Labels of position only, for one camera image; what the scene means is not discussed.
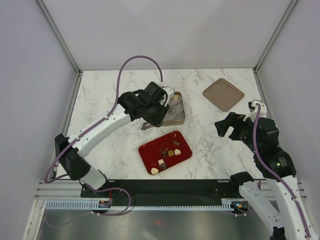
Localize white slotted cable duct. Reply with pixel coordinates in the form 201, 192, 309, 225
45, 200, 234, 211

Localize left aluminium frame post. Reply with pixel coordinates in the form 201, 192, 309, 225
34, 0, 82, 76

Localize white heart chocolate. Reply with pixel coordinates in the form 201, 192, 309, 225
174, 149, 182, 155

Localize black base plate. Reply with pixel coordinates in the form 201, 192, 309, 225
80, 178, 266, 207

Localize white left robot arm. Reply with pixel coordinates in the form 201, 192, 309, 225
54, 82, 175, 197

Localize metal tongs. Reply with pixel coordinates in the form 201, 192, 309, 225
141, 104, 173, 131

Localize white rounded chocolate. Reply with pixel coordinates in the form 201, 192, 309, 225
150, 167, 159, 175

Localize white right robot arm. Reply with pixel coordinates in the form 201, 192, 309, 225
214, 112, 320, 240

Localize aluminium frame post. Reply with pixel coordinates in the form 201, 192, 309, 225
34, 0, 82, 76
252, 0, 300, 74

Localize round white chocolate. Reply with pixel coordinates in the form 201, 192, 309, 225
173, 95, 179, 102

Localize red rectangular tray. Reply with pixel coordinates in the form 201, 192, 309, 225
138, 130, 193, 176

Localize right aluminium frame post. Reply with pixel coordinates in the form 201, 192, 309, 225
252, 0, 300, 74

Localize dark heart chocolate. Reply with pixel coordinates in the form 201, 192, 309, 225
159, 163, 167, 170

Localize gold square tin box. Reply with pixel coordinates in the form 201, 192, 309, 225
165, 91, 186, 127

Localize gold tin lid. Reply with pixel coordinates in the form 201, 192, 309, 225
202, 78, 245, 112

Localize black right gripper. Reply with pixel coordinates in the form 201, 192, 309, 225
214, 110, 261, 153

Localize white square ridged chocolate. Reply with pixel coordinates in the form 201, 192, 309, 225
158, 159, 165, 165

